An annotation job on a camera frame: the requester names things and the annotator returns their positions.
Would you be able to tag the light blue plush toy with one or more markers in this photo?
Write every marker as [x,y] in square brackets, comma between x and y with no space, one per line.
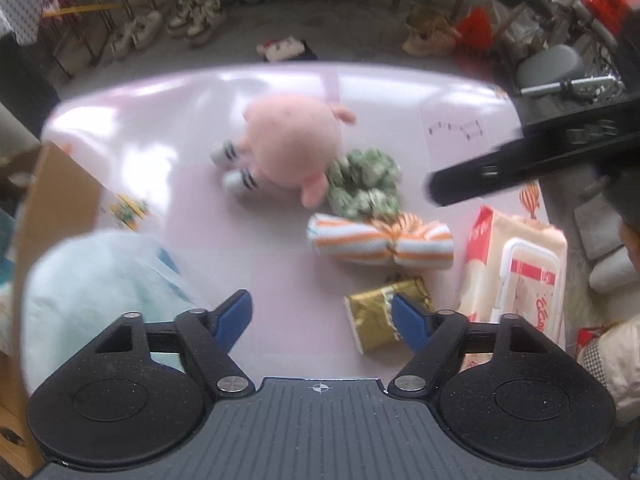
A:
[100,300]

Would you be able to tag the grey padded seat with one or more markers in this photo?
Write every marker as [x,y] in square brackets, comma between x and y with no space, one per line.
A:
[550,66]

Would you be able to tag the white rolled cloth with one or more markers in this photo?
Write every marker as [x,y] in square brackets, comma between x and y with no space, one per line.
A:
[612,272]

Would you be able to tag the small red white pouch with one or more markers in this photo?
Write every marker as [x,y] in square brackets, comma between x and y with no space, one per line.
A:
[282,49]

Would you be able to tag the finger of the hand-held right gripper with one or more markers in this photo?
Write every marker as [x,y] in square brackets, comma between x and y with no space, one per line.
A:
[590,122]
[475,177]

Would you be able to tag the wet wipes pack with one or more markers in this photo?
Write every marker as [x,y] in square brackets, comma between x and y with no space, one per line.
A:
[525,270]

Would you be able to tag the white bag with checkered trim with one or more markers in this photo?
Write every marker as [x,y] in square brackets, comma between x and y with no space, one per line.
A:
[620,370]

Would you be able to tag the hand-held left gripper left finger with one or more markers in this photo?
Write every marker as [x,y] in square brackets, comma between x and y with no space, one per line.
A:
[232,315]

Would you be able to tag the green scrunchie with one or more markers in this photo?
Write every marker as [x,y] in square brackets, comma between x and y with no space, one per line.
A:
[365,180]

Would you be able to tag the gold foil packet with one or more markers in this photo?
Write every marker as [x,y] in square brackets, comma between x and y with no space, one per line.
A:
[370,320]

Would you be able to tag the orange striped rolled towel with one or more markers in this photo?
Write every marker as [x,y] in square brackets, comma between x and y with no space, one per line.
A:
[350,240]

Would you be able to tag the grey cloth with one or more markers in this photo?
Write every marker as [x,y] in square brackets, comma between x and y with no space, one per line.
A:
[597,230]

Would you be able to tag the white flat sneaker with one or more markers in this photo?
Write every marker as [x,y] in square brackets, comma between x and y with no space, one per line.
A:
[147,30]
[122,42]

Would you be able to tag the yellow stick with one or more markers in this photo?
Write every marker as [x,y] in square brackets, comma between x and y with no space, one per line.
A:
[80,9]

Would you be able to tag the white chunky sneaker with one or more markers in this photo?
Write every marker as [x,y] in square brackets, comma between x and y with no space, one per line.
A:
[207,22]
[182,17]

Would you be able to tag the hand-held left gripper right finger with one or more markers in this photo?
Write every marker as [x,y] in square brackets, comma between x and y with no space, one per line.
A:
[410,320]

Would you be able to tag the tan plush slippers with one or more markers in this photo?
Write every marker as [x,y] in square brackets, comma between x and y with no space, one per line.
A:
[430,32]

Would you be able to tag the metal bar with black grip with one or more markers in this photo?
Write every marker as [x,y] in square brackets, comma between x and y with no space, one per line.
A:
[550,87]

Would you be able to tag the cardboard box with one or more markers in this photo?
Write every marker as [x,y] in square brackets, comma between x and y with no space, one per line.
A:
[55,200]

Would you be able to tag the white dotted cloth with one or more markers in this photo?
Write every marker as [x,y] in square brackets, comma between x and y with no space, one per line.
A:
[20,15]

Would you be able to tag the pink plush toy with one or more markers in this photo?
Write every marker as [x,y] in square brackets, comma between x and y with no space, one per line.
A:
[290,140]

